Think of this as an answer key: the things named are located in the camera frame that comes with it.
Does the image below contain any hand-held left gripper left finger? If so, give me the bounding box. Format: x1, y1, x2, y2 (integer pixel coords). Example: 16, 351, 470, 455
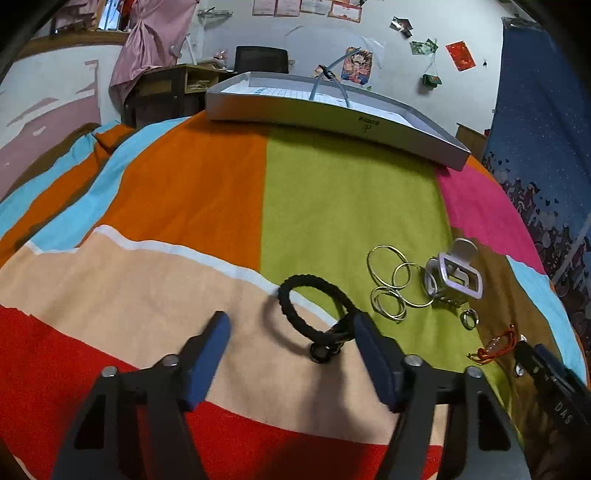
51, 311, 232, 480

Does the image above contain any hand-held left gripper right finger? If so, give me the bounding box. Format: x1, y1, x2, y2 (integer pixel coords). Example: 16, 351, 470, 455
353, 311, 532, 480

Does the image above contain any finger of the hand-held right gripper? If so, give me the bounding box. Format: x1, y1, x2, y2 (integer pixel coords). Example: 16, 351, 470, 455
513, 340, 591, 409

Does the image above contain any red string bracelet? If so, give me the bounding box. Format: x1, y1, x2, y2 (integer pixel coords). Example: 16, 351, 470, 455
468, 324, 519, 366

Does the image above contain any large silver hoop earring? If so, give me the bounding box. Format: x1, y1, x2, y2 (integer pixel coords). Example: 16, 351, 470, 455
368, 244, 406, 297
392, 261, 436, 309

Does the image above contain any black braided hair tie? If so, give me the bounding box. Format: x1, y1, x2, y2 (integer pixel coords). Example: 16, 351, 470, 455
278, 274, 357, 365

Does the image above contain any silver hair claw clip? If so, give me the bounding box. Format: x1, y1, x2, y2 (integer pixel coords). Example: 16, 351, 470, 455
422, 237, 484, 311

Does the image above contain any grey cardboard box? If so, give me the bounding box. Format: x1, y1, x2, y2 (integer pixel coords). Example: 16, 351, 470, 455
205, 71, 472, 171

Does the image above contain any small silver hoop earring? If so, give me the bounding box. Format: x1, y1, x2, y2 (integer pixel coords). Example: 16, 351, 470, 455
375, 290, 409, 323
370, 285, 406, 319

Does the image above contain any colourful patchwork blanket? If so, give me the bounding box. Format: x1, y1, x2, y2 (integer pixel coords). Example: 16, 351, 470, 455
0, 111, 589, 480

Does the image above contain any blue printed curtain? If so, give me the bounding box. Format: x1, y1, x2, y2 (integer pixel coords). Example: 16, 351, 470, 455
481, 17, 591, 333

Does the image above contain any brown wooden box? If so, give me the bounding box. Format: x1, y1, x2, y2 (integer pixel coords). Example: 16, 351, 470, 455
456, 122, 488, 160

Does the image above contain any wooden desk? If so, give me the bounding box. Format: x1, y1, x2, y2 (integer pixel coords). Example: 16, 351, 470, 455
123, 64, 234, 129

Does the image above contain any light blue headband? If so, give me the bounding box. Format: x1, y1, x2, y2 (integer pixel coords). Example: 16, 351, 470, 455
308, 52, 352, 109

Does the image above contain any black office chair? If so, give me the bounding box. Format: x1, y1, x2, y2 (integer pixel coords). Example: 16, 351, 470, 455
234, 45, 290, 75

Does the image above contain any pink curtain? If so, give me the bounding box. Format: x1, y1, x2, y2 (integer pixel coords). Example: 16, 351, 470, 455
109, 0, 200, 106

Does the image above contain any cartoon wall poster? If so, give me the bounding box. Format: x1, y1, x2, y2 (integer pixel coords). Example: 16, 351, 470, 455
341, 45, 374, 86

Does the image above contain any red wall card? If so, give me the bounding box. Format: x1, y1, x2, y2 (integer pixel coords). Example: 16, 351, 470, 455
445, 41, 476, 73

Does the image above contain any row of wall certificates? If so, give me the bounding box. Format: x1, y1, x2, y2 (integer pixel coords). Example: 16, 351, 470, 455
252, 0, 362, 22

